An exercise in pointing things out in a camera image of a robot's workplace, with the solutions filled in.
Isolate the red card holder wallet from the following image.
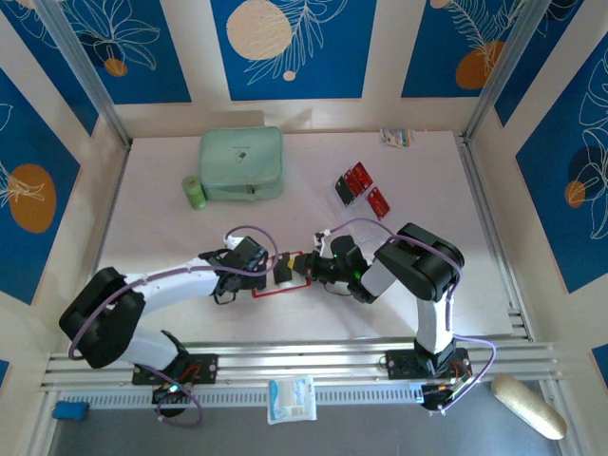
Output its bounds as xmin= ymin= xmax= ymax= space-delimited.
xmin=250 ymin=248 xmax=314 ymax=300

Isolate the clear acrylic card tray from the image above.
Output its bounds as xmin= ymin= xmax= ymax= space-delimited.
xmin=329 ymin=160 xmax=396 ymax=244

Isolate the black credit card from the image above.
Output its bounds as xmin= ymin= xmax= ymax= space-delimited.
xmin=333 ymin=176 xmax=357 ymax=209

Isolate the red credit card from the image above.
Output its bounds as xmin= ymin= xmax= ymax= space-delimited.
xmin=350 ymin=161 xmax=376 ymax=189
xmin=342 ymin=169 xmax=367 ymax=196
xmin=366 ymin=186 xmax=392 ymax=222

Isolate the green cylindrical roll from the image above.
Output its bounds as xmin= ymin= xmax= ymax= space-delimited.
xmin=181 ymin=174 xmax=209 ymax=211

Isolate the mint green zip pouch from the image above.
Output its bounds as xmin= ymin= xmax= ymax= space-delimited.
xmin=198 ymin=125 xmax=285 ymax=203

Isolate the white gauze packet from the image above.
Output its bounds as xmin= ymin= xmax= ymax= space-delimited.
xmin=265 ymin=374 xmax=318 ymax=426

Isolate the black controller board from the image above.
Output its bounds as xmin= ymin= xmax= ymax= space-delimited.
xmin=151 ymin=383 xmax=194 ymax=406
xmin=420 ymin=382 xmax=460 ymax=415

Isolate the printed paper leaflet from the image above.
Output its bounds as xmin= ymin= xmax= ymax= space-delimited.
xmin=378 ymin=126 xmax=414 ymax=148

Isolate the blue sponge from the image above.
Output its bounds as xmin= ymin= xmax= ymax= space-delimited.
xmin=50 ymin=401 xmax=91 ymax=422

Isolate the beige cork roll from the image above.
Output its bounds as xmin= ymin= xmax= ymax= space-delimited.
xmin=490 ymin=374 xmax=568 ymax=441

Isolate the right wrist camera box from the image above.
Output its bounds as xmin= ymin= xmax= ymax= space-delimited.
xmin=313 ymin=228 xmax=367 ymax=267

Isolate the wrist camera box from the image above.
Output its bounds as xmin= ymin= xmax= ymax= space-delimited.
xmin=313 ymin=228 xmax=367 ymax=267
xmin=223 ymin=235 xmax=268 ymax=272

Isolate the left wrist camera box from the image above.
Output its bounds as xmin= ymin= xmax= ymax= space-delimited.
xmin=223 ymin=235 xmax=268 ymax=272

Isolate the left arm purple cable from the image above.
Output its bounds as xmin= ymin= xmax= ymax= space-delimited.
xmin=68 ymin=224 xmax=281 ymax=427

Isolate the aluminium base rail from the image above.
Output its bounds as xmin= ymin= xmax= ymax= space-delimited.
xmin=40 ymin=338 xmax=562 ymax=395

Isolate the slotted grey cable duct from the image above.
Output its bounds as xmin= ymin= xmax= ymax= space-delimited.
xmin=59 ymin=385 xmax=427 ymax=410

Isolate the aluminium side rail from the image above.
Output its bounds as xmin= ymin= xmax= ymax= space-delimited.
xmin=456 ymin=132 xmax=536 ymax=342
xmin=69 ymin=142 xmax=133 ymax=352

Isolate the blue floral wall panel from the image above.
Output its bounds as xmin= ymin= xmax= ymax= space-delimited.
xmin=211 ymin=0 xmax=377 ymax=102
xmin=401 ymin=0 xmax=541 ymax=100
xmin=493 ymin=0 xmax=608 ymax=127
xmin=515 ymin=45 xmax=608 ymax=294
xmin=0 ymin=68 xmax=82 ymax=305
xmin=61 ymin=0 xmax=193 ymax=105
xmin=0 ymin=0 xmax=100 ymax=138

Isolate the aluminium corner post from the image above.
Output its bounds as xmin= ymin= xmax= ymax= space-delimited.
xmin=35 ymin=0 xmax=133 ymax=149
xmin=462 ymin=0 xmax=558 ymax=143

